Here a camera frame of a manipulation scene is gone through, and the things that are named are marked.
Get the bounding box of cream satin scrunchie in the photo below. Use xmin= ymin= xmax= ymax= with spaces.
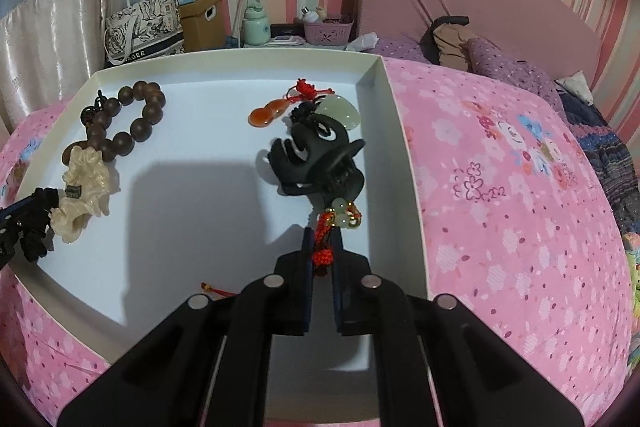
xmin=50 ymin=145 xmax=119 ymax=244

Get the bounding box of brown wooden bead bracelet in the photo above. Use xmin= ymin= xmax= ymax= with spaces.
xmin=60 ymin=79 xmax=167 ymax=166

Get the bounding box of red string jade bead charm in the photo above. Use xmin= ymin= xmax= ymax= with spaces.
xmin=199 ymin=196 xmax=364 ymax=301

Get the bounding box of black plastic hair claw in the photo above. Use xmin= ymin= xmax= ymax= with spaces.
xmin=255 ymin=113 xmax=366 ymax=207

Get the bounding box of jade pendant black cord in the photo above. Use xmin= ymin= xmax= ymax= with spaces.
xmin=290 ymin=93 xmax=362 ymax=134

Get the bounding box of orange gourd pendant red knot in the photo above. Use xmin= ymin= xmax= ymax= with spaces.
xmin=247 ymin=78 xmax=335 ymax=128

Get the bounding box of pink floral bedspread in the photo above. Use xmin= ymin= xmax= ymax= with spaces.
xmin=1 ymin=88 xmax=632 ymax=426

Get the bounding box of white shallow cardboard box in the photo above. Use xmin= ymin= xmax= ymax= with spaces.
xmin=11 ymin=49 xmax=427 ymax=360

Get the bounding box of cream satin curtain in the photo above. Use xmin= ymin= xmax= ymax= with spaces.
xmin=1 ymin=0 xmax=126 ymax=130

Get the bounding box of black white floral tote bag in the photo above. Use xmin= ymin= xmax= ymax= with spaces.
xmin=103 ymin=0 xmax=184 ymax=66

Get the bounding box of dark blue patterned blanket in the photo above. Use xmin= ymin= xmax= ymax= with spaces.
xmin=558 ymin=89 xmax=639 ymax=234

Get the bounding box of brown cardboard box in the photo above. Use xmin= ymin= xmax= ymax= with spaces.
xmin=180 ymin=0 xmax=226 ymax=52

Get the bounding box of green water bottle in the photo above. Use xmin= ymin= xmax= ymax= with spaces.
xmin=242 ymin=5 xmax=271 ymax=46

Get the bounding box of purple dotted pillow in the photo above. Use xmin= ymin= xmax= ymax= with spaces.
xmin=383 ymin=38 xmax=567 ymax=122

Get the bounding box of black beige bag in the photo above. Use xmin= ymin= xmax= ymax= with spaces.
xmin=419 ymin=15 xmax=476 ymax=72

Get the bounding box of nightstand with green cloth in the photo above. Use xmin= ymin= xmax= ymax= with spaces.
xmin=242 ymin=36 xmax=307 ymax=49

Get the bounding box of white tissue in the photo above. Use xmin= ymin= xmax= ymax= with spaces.
xmin=345 ymin=32 xmax=378 ymax=52

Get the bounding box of pink plastic basket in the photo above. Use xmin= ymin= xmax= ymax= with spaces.
xmin=304 ymin=22 xmax=352 ymax=46

